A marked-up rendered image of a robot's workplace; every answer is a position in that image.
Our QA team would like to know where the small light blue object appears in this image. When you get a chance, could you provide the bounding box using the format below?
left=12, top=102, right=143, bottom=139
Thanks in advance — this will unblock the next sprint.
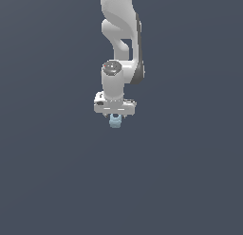
left=108, top=114, right=122, bottom=129

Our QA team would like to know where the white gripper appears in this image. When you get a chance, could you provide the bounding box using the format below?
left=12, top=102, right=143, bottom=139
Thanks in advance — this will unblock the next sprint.
left=93, top=90, right=138, bottom=120

